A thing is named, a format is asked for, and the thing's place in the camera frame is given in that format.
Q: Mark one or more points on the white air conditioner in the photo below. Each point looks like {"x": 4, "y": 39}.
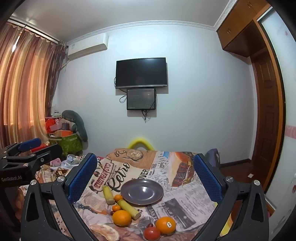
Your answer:
{"x": 89, "y": 46}

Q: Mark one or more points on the black wall television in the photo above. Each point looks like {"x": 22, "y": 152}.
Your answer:
{"x": 141, "y": 73}

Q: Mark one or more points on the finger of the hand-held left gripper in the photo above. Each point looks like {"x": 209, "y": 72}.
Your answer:
{"x": 46, "y": 153}
{"x": 30, "y": 144}

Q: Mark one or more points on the brown plate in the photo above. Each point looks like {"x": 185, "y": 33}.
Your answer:
{"x": 142, "y": 192}

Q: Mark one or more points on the patterned bed sheet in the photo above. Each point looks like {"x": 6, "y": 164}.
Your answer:
{"x": 67, "y": 162}

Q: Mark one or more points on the small tangerine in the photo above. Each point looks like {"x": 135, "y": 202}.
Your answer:
{"x": 118, "y": 198}

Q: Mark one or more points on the pile of red boxes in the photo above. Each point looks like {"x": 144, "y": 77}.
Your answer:
{"x": 54, "y": 126}

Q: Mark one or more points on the dark blue chair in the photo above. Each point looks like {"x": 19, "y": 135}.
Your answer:
{"x": 214, "y": 157}

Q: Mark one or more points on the green fabric storage box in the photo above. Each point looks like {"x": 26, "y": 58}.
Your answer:
{"x": 69, "y": 143}

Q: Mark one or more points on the white sliding wardrobe door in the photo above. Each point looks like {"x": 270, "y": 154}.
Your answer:
{"x": 277, "y": 92}

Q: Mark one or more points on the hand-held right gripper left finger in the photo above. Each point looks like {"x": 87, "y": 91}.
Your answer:
{"x": 83, "y": 177}

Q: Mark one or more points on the printed blanket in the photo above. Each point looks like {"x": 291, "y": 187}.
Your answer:
{"x": 175, "y": 166}

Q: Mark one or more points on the yellow curved chair back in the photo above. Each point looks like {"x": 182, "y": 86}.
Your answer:
{"x": 140, "y": 140}

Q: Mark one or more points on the green sugarcane piece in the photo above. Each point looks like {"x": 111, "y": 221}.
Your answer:
{"x": 128, "y": 208}
{"x": 108, "y": 194}

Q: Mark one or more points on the dark cherry tomato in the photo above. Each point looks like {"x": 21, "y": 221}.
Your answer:
{"x": 150, "y": 225}

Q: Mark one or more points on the large orange with sticker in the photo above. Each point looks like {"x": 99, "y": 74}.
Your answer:
{"x": 164, "y": 226}

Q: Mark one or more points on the plain large orange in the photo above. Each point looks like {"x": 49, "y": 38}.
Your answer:
{"x": 121, "y": 218}

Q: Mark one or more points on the small black wall monitor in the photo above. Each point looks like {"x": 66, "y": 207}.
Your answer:
{"x": 141, "y": 99}

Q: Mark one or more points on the brown wooden door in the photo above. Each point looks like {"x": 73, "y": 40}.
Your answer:
{"x": 266, "y": 109}

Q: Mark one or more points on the striped orange curtain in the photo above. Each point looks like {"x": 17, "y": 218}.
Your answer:
{"x": 23, "y": 88}

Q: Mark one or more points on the grey plush toy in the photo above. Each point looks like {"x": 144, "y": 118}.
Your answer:
{"x": 79, "y": 125}

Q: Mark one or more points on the wooden overhead cabinet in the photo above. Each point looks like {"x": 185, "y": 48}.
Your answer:
{"x": 240, "y": 27}

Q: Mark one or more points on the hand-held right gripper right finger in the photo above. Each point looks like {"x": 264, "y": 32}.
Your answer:
{"x": 208, "y": 177}

